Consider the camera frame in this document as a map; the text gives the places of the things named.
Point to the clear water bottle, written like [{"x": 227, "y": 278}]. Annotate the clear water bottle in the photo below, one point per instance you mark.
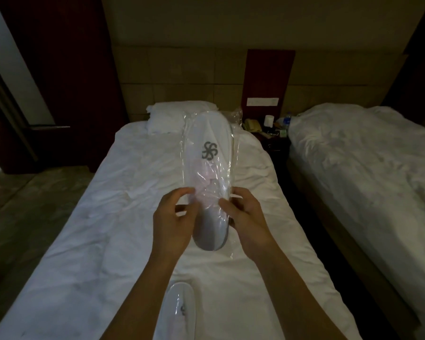
[{"x": 287, "y": 119}]

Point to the person's right hand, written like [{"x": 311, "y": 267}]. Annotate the person's right hand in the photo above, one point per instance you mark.
[{"x": 249, "y": 226}]

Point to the beige padded headboard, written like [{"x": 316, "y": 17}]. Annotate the beige padded headboard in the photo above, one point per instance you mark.
[{"x": 184, "y": 77}]

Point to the white pillow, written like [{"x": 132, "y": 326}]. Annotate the white pillow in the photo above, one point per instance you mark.
[{"x": 170, "y": 115}]

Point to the person's right thumb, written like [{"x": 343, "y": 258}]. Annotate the person's right thumb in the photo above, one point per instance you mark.
[{"x": 227, "y": 208}]

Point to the dark wooden nightstand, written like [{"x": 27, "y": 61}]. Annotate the dark wooden nightstand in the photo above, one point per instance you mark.
[{"x": 274, "y": 148}]

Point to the person's right forearm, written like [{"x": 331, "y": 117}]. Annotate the person's right forearm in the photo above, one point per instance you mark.
[{"x": 294, "y": 297}]

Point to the bed with white sheet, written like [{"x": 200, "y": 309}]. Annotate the bed with white sheet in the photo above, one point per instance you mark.
[{"x": 102, "y": 226}]

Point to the dark wooden door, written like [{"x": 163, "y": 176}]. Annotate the dark wooden door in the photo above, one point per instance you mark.
[{"x": 67, "y": 74}]

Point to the beige telephone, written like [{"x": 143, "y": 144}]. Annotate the beige telephone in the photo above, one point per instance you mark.
[{"x": 252, "y": 125}]

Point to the person's left hand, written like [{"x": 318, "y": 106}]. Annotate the person's left hand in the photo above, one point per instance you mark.
[{"x": 170, "y": 230}]

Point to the person's left thumb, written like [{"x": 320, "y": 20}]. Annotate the person's left thumb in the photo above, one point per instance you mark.
[{"x": 188, "y": 210}]

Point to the person's left forearm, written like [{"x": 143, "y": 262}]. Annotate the person's left forearm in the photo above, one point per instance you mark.
[{"x": 145, "y": 297}]

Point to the bed with rumpled white duvet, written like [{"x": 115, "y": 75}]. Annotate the bed with rumpled white duvet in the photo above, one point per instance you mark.
[{"x": 368, "y": 166}]

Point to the dark red wall panel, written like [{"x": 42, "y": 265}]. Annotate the dark red wall panel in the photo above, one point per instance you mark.
[{"x": 267, "y": 74}]

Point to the white slippers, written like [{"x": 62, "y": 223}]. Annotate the white slippers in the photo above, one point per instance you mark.
[
  {"x": 209, "y": 155},
  {"x": 177, "y": 311}
]

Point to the white switch plate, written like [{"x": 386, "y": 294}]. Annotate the white switch plate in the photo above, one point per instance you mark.
[{"x": 262, "y": 101}]

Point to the small green packet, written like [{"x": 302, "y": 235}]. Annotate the small green packet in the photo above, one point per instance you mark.
[{"x": 282, "y": 132}]

